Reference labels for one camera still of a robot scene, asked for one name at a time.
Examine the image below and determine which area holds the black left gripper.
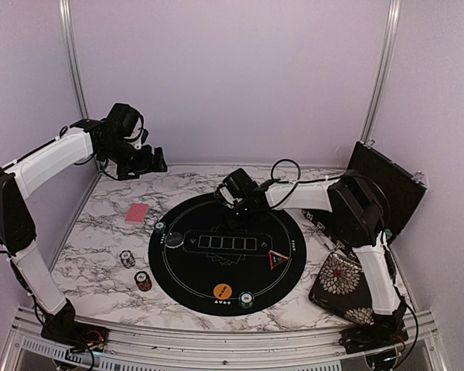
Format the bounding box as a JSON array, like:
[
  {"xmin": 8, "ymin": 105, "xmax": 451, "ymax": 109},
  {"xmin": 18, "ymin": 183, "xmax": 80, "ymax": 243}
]
[{"xmin": 100, "ymin": 137, "xmax": 166, "ymax": 180}]

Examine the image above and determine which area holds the red triangular marker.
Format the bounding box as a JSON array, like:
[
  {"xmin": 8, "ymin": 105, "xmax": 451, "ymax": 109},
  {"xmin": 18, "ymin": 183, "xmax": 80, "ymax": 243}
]
[{"xmin": 268, "ymin": 250, "xmax": 289, "ymax": 270}]

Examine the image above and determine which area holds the green poker chip stack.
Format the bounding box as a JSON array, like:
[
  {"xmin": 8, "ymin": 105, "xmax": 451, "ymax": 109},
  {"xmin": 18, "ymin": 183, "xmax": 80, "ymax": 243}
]
[{"xmin": 154, "ymin": 221, "xmax": 166, "ymax": 234}]

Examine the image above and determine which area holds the orange big blind button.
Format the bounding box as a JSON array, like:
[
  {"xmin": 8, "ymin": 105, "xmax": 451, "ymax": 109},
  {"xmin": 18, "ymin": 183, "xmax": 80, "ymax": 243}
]
[{"xmin": 213, "ymin": 283, "xmax": 233, "ymax": 301}]

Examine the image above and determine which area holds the black white poker chip stack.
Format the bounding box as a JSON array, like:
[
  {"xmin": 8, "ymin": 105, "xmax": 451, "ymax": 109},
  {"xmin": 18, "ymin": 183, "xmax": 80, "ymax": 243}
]
[{"xmin": 119, "ymin": 250, "xmax": 135, "ymax": 269}]

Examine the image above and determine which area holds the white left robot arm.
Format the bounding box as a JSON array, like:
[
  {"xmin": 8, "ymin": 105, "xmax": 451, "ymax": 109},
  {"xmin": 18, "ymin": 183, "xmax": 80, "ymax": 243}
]
[{"xmin": 0, "ymin": 103, "xmax": 167, "ymax": 349}]

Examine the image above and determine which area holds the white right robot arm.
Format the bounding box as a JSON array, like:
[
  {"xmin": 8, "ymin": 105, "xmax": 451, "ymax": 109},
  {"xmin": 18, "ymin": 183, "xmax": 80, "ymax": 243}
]
[{"xmin": 214, "ymin": 168, "xmax": 408, "ymax": 352}]

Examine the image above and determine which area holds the round black poker mat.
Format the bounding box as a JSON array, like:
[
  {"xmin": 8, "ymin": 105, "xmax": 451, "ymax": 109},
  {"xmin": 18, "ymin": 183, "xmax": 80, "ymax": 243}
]
[{"xmin": 148, "ymin": 193, "xmax": 307, "ymax": 317}]

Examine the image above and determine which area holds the red playing card deck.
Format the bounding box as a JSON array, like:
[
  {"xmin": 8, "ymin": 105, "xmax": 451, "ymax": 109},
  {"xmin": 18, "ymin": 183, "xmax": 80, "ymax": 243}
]
[{"xmin": 125, "ymin": 203, "xmax": 149, "ymax": 224}]

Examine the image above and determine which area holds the silver dealer button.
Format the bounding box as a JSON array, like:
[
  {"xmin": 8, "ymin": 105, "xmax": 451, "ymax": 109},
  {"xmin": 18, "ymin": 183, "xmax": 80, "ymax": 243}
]
[{"xmin": 165, "ymin": 232, "xmax": 184, "ymax": 249}]

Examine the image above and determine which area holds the floral fabric pouch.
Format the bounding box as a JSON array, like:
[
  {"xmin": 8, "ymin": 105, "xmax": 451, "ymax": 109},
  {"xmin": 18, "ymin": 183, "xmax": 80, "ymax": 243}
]
[{"xmin": 309, "ymin": 253, "xmax": 374, "ymax": 326}]

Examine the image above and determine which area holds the red poker chip stack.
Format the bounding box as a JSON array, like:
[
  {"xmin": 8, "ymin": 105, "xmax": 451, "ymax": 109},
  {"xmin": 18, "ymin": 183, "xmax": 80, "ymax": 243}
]
[{"xmin": 135, "ymin": 271, "xmax": 152, "ymax": 292}]

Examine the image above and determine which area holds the black poker chip case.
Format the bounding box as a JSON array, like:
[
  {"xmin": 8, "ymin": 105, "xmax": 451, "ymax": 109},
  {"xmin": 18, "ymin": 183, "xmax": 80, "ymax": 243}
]
[{"xmin": 316, "ymin": 142, "xmax": 427, "ymax": 248}]

